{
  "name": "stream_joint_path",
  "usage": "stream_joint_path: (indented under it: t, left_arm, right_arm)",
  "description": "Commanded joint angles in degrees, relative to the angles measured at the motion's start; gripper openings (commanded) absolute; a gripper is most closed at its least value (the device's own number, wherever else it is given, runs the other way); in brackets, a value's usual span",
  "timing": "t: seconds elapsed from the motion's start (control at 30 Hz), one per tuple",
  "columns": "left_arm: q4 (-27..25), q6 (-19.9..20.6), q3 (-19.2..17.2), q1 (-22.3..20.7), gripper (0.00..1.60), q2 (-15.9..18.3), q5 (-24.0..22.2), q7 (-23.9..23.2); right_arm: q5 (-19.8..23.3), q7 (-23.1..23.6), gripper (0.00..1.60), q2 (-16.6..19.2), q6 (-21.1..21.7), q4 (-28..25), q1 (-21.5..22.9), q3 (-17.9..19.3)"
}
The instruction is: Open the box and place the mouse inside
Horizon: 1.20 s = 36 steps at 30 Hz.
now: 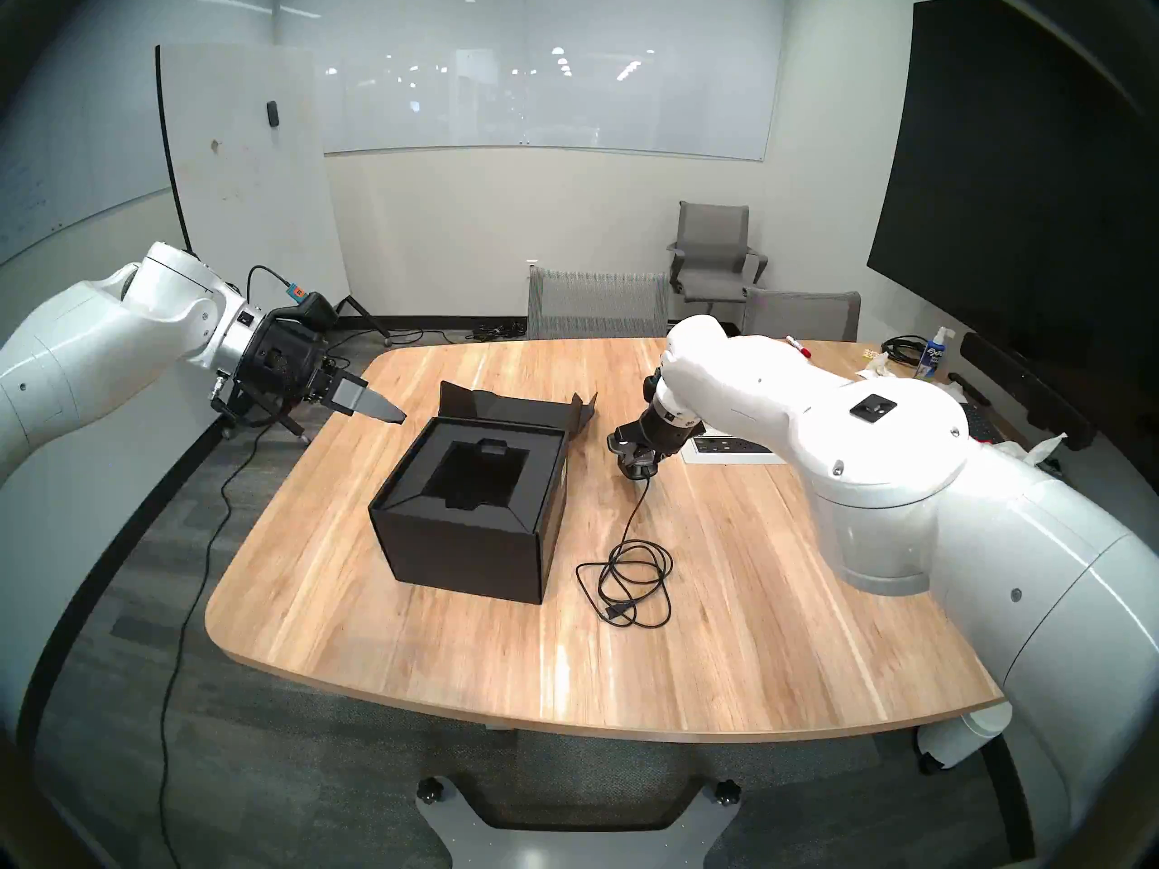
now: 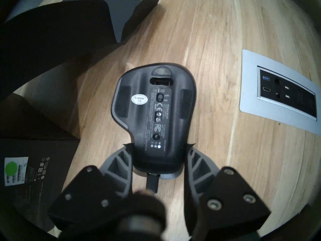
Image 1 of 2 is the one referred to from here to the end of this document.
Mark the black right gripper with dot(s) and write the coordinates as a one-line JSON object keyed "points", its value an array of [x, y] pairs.
{"points": [[667, 431]]}

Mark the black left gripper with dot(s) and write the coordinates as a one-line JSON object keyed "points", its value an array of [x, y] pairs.
{"points": [[290, 369]]}

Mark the black cardboard box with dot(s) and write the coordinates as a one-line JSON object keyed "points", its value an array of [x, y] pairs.
{"points": [[471, 550]]}

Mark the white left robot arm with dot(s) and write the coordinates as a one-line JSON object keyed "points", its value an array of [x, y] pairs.
{"points": [[90, 351]]}

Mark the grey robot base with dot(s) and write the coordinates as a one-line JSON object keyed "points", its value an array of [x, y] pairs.
{"points": [[453, 831]]}

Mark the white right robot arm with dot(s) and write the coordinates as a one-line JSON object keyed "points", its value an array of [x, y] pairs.
{"points": [[905, 469]]}

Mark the silver table power outlet panel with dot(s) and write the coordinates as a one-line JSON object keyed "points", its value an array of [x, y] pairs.
{"points": [[733, 449]]}

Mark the grey ribbed mesh chair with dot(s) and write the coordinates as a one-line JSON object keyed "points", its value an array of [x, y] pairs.
{"points": [[598, 306]]}

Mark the red capped whiteboard marker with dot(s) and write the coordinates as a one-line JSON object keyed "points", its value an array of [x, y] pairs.
{"points": [[799, 348]]}

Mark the grey office chair with armrests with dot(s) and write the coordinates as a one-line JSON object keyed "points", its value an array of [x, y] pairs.
{"points": [[713, 243]]}

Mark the white freestanding whiteboard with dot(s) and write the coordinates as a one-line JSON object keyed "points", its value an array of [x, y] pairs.
{"points": [[253, 179]]}

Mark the crumpled white tissue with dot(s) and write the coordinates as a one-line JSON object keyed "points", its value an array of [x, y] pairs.
{"points": [[876, 362]]}

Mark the whiteboard cleaner spray bottle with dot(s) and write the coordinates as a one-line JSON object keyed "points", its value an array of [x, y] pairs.
{"points": [[933, 356]]}

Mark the small black remote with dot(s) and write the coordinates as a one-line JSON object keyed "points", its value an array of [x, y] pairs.
{"points": [[969, 390]]}

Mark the black keyboard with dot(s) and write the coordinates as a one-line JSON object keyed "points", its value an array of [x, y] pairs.
{"points": [[985, 426]]}

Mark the black video conference bar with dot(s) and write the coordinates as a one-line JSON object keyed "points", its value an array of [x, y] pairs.
{"points": [[1023, 387]]}

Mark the glass whiteboard with blue writing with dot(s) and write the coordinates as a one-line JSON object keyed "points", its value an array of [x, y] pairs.
{"points": [[54, 152]]}

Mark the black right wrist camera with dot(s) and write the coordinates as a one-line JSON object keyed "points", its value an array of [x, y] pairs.
{"points": [[650, 390]]}

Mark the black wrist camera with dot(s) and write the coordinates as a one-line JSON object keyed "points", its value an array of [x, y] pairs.
{"points": [[308, 313], [650, 390]]}

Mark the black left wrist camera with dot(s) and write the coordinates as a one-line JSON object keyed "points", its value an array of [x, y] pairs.
{"points": [[308, 313]]}

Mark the wall-mounted glass whiteboard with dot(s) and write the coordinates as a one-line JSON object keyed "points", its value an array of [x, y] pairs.
{"points": [[543, 80]]}

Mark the large black wall screen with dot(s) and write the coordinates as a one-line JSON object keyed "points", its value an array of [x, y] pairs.
{"points": [[1014, 197]]}

